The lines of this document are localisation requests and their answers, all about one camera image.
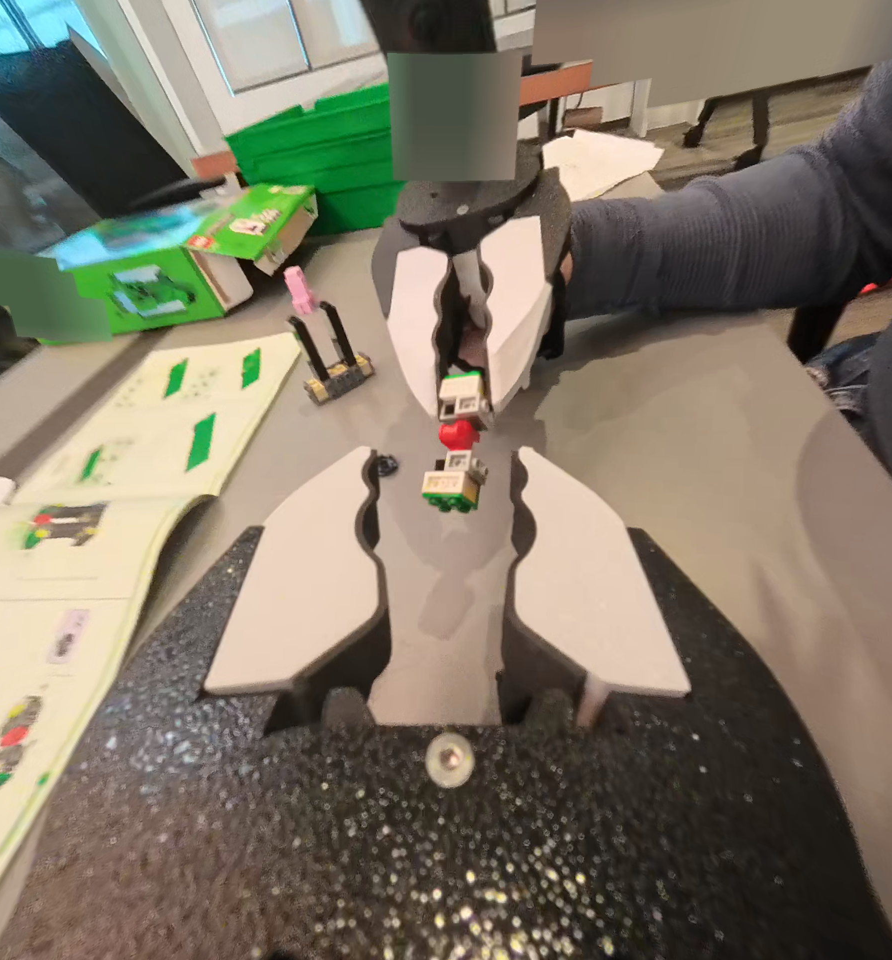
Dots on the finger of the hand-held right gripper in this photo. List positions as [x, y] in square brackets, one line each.
[519, 300]
[414, 322]

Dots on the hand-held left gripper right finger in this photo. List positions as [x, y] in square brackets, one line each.
[588, 600]

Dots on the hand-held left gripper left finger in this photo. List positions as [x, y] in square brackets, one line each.
[303, 585]

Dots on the white and green brick piece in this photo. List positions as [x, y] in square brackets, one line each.
[462, 394]

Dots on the red brick piece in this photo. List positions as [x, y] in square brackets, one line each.
[457, 433]

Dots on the white and green brick build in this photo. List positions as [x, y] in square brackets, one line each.
[449, 486]

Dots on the person's right forearm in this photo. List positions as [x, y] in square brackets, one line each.
[715, 225]

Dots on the black pillar brick build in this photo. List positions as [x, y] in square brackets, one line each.
[337, 371]

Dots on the pink brick figure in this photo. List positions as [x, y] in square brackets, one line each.
[299, 289]

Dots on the small black brick piece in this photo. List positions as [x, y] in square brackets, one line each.
[387, 463]

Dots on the white paper sheet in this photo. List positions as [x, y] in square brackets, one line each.
[603, 161]

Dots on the green storage crate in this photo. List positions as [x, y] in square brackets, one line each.
[318, 157]

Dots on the brown wooden table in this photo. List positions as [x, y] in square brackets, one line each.
[558, 82]

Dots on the building instruction booklet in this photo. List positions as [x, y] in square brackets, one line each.
[116, 465]

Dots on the window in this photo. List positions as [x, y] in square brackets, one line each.
[266, 37]

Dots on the green toy brick box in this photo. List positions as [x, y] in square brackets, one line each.
[161, 277]

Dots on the black chair base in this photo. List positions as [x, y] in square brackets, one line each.
[730, 124]

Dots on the person's jeans leg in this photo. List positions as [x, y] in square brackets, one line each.
[839, 375]

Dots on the black office chair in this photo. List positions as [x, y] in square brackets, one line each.
[71, 127]

